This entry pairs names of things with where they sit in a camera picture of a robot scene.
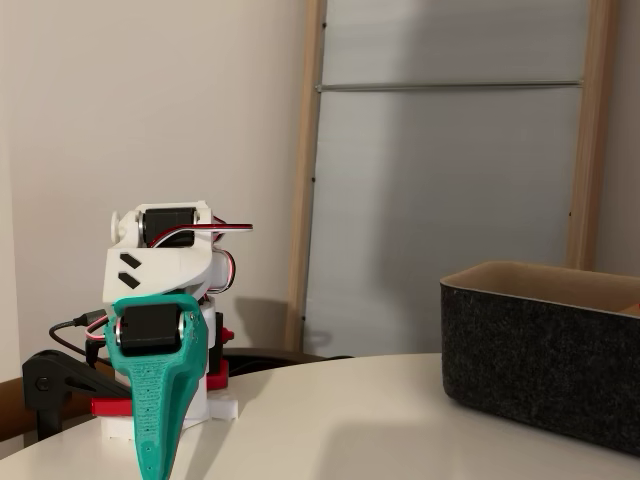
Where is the black clamp with red pad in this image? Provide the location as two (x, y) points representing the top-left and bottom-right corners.
(207, 327), (235, 394)
(22, 349), (136, 444)

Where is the grey felt box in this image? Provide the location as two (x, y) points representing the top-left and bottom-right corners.
(439, 259), (640, 456)

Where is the metal rod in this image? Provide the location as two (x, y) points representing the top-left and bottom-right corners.
(315, 79), (585, 94)

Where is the black power cable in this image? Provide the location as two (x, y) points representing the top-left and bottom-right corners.
(84, 339), (114, 369)

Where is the wooden frame with frosted panel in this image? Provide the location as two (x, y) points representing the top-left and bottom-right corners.
(287, 0), (621, 354)

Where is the grey usb cable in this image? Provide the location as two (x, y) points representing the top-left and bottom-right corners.
(49, 309), (109, 364)

